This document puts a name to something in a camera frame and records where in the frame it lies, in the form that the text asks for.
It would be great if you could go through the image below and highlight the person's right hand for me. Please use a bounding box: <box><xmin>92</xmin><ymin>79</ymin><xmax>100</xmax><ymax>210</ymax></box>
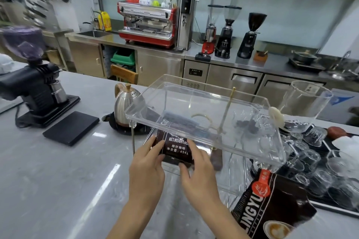
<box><xmin>179</xmin><ymin>147</ymin><xmax>223</xmax><ymax>209</ymax></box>

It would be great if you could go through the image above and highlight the person's left hand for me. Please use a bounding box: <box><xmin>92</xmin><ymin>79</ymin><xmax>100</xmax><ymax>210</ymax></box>
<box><xmin>129</xmin><ymin>138</ymin><xmax>166</xmax><ymax>203</ymax></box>

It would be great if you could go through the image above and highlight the dark coffee bag white print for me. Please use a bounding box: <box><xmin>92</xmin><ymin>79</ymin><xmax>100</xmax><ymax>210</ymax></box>
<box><xmin>153</xmin><ymin>128</ymin><xmax>197</xmax><ymax>169</ymax></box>

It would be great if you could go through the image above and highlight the person's left forearm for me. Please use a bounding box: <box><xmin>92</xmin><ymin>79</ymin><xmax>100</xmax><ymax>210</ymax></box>
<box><xmin>107</xmin><ymin>198</ymin><xmax>158</xmax><ymax>239</ymax></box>

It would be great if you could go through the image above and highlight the person's right forearm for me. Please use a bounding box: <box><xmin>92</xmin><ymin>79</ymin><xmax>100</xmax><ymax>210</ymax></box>
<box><xmin>200</xmin><ymin>201</ymin><xmax>251</xmax><ymax>239</ymax></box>

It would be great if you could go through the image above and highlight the black kettle base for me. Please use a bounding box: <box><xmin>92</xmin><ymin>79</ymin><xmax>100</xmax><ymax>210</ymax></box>
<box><xmin>108</xmin><ymin>113</ymin><xmax>150</xmax><ymax>136</ymax></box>

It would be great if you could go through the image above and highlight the clear plastic storage box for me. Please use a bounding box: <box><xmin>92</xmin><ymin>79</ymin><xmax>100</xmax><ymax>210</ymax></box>
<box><xmin>125</xmin><ymin>74</ymin><xmax>287</xmax><ymax>209</ymax></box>

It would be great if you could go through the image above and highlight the steel gooseneck kettle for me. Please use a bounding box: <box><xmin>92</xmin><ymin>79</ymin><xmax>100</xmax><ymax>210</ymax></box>
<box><xmin>113</xmin><ymin>83</ymin><xmax>141</xmax><ymax>128</ymax></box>

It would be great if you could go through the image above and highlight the brass pour over stand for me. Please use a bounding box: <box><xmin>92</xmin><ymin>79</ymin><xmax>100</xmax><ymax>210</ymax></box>
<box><xmin>190</xmin><ymin>87</ymin><xmax>237</xmax><ymax>171</ymax></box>

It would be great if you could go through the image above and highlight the brown coffee bag latte picture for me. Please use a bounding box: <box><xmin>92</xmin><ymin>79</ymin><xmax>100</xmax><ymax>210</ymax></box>
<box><xmin>231</xmin><ymin>168</ymin><xmax>318</xmax><ymax>239</ymax></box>

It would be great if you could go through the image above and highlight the steel counter cabinet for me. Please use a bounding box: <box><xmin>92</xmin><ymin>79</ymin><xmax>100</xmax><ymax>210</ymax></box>
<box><xmin>65</xmin><ymin>32</ymin><xmax>359</xmax><ymax>108</ymax></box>

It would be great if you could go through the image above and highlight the wooden chair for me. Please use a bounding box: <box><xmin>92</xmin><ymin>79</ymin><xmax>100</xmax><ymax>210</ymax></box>
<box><xmin>110</xmin><ymin>64</ymin><xmax>139</xmax><ymax>85</ymax></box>

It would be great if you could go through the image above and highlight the black flat scale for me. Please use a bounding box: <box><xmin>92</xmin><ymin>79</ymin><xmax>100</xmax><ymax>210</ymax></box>
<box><xmin>42</xmin><ymin>111</ymin><xmax>100</xmax><ymax>147</ymax></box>

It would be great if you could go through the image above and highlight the green plastic crate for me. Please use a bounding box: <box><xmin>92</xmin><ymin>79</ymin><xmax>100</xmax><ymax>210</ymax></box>
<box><xmin>110</xmin><ymin>49</ymin><xmax>136</xmax><ymax>66</ymax></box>

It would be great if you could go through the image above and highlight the red coffee grinder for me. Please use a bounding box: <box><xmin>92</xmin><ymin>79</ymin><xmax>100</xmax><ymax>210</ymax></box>
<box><xmin>201</xmin><ymin>5</ymin><xmax>225</xmax><ymax>55</ymax></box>

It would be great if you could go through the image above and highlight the group of clear glass cups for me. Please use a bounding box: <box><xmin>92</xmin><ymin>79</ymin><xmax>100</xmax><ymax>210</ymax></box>
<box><xmin>238</xmin><ymin>113</ymin><xmax>359</xmax><ymax>212</ymax></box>

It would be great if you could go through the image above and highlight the red espresso machine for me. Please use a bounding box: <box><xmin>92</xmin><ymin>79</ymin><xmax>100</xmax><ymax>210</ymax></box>
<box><xmin>117</xmin><ymin>1</ymin><xmax>179</xmax><ymax>49</ymax></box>

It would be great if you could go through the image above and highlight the black grinder clear hopper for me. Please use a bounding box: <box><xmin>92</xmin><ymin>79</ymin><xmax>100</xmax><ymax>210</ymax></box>
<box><xmin>214</xmin><ymin>5</ymin><xmax>242</xmax><ymax>59</ymax></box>

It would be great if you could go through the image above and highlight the small wooden box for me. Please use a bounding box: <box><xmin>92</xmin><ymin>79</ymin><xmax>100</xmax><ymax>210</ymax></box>
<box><xmin>253</xmin><ymin>50</ymin><xmax>269</xmax><ymax>62</ymax></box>

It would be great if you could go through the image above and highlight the steel water boiler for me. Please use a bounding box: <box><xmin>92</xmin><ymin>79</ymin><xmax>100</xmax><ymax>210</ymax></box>
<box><xmin>176</xmin><ymin>0</ymin><xmax>197</xmax><ymax>51</ymax></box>

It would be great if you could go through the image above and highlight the clear glass jug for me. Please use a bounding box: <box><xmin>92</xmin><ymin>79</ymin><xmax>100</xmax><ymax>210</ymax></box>
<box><xmin>280</xmin><ymin>80</ymin><xmax>334</xmax><ymax>121</ymax></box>

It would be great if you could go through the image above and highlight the steel sink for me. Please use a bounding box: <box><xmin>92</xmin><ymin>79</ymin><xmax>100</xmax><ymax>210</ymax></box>
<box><xmin>76</xmin><ymin>30</ymin><xmax>113</xmax><ymax>38</ymax></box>

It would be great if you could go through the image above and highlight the black tray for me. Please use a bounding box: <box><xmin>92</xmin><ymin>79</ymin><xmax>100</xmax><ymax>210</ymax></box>
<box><xmin>250</xmin><ymin>128</ymin><xmax>359</xmax><ymax>218</ymax></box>

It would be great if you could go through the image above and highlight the black coffee grinder purple hopper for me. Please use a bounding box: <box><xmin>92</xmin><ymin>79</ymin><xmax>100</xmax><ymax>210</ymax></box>
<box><xmin>0</xmin><ymin>25</ymin><xmax>81</xmax><ymax>129</ymax></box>

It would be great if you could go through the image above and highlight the black grinder dark hopper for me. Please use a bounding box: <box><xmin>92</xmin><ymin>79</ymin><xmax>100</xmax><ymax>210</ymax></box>
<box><xmin>237</xmin><ymin>12</ymin><xmax>268</xmax><ymax>59</ymax></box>

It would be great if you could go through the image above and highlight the yellow bag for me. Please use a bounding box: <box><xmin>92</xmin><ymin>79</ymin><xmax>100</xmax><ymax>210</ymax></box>
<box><xmin>99</xmin><ymin>11</ymin><xmax>112</xmax><ymax>32</ymax></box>

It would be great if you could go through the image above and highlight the black induction cooker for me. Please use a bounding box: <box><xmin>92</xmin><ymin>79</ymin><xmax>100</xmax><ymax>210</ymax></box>
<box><xmin>288</xmin><ymin>58</ymin><xmax>326</xmax><ymax>73</ymax></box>

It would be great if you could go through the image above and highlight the brown round tamper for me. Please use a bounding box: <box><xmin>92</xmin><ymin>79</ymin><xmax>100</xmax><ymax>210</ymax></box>
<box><xmin>327</xmin><ymin>126</ymin><xmax>349</xmax><ymax>140</ymax></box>

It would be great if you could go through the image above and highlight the white cloth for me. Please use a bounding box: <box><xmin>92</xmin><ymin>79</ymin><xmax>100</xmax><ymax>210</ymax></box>
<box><xmin>332</xmin><ymin>135</ymin><xmax>359</xmax><ymax>151</ymax></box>

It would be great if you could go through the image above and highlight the dark cooking pan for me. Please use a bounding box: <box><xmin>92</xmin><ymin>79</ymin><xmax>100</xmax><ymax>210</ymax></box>
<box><xmin>290</xmin><ymin>49</ymin><xmax>322</xmax><ymax>66</ymax></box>

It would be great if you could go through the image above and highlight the steel faucet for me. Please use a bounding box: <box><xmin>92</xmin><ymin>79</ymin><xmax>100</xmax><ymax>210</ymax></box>
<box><xmin>326</xmin><ymin>50</ymin><xmax>353</xmax><ymax>80</ymax></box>

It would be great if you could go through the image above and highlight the row of hanging utensils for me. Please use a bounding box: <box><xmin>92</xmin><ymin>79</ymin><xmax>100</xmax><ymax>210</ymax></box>
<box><xmin>0</xmin><ymin>0</ymin><xmax>70</xmax><ymax>30</ymax></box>

